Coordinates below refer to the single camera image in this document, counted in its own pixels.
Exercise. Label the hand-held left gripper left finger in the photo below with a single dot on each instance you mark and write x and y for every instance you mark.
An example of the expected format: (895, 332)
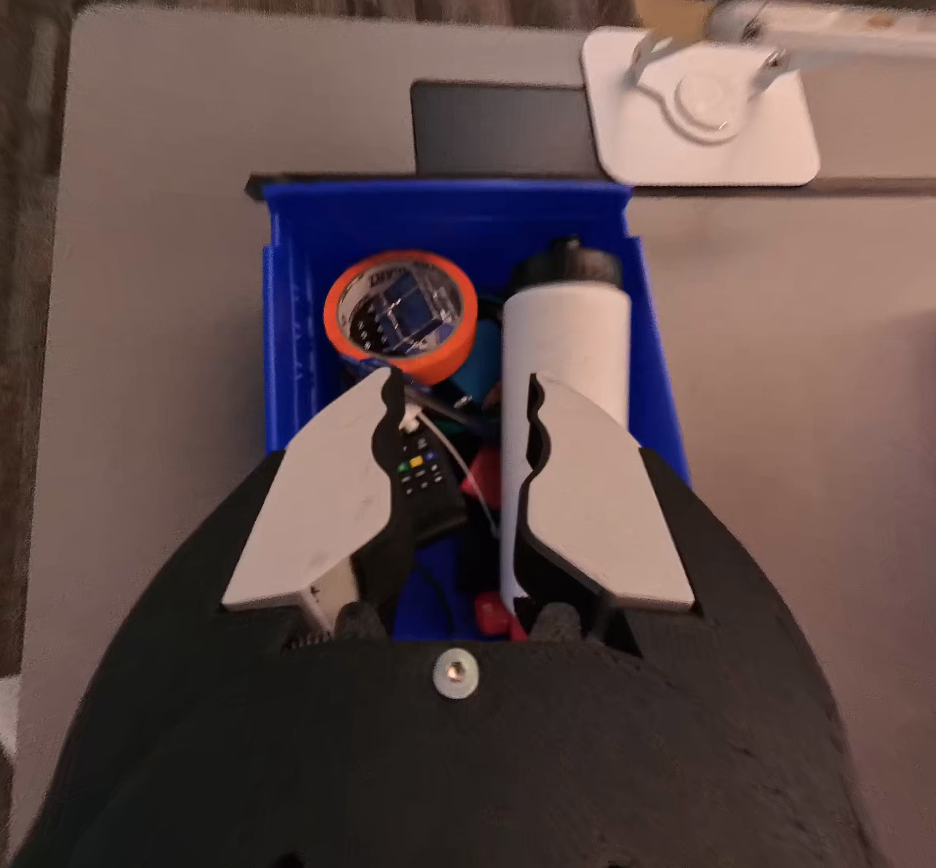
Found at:
(322, 502)

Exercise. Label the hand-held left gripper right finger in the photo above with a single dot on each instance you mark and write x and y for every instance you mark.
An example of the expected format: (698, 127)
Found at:
(599, 509)

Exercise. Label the blue plastic bin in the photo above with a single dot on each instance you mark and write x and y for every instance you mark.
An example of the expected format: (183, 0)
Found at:
(453, 224)

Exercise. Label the teal plastic object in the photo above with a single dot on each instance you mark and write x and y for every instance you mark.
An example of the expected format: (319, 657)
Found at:
(479, 356)

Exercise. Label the black remote control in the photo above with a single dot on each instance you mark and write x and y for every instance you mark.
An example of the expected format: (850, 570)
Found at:
(431, 487)

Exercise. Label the orange tape roll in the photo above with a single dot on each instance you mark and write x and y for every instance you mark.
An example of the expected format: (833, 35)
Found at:
(431, 367)

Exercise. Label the white bottle with black lid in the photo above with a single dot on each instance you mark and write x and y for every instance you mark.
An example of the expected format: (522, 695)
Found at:
(570, 334)

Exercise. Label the black flat panel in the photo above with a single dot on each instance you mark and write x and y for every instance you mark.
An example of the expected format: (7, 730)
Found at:
(497, 129)

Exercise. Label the white stand base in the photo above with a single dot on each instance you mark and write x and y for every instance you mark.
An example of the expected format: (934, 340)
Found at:
(768, 144)

